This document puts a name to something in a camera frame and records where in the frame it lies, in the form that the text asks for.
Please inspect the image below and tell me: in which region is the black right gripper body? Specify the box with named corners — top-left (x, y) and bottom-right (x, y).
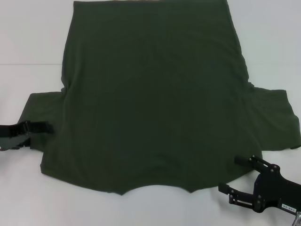
top-left (252, 164), bottom-right (301, 214)

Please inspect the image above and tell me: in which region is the dark green t-shirt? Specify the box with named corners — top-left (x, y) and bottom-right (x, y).
top-left (20, 0), bottom-right (301, 196)

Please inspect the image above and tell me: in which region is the silver knurled plug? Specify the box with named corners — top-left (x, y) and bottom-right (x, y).
top-left (291, 210), bottom-right (301, 226)

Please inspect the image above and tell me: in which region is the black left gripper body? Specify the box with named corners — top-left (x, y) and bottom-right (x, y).
top-left (0, 122), bottom-right (32, 153)

